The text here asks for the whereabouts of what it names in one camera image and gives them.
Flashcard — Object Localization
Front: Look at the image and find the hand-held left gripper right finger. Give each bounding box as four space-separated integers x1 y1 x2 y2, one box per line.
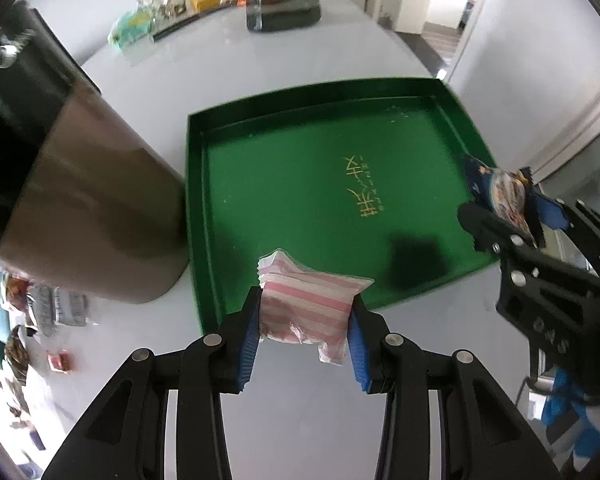
347 295 563 480

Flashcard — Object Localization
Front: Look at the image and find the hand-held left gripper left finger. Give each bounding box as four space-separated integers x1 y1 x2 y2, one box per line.
42 285 263 480

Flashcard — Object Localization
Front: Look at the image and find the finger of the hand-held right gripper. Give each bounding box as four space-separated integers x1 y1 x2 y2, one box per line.
532 194 600 266
457 201 538 263

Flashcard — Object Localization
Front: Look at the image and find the dark blue cookie packet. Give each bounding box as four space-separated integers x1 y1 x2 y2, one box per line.
462 154 546 248

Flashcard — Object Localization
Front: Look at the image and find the pink striped snack packet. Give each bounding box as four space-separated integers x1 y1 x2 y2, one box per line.
256 248 376 367

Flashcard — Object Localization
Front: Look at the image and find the green tray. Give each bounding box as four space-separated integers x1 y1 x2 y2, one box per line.
186 77 498 336

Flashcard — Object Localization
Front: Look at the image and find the white and blue snack packet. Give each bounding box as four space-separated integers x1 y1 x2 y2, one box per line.
32 285 88 328

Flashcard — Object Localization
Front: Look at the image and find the brown snack packet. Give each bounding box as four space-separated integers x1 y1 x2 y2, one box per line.
4 326 29 387

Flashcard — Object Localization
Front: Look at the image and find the orange snack packet yellow label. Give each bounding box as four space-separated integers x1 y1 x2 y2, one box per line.
2 275 31 317

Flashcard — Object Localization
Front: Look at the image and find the person's right hand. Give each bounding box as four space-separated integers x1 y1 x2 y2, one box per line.
540 367 600 461

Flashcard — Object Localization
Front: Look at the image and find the black and bronze electric kettle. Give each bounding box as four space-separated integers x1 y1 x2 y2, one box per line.
0 2 191 306

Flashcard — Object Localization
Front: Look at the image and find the green tissue packet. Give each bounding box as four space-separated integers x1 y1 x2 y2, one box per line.
107 7 156 53

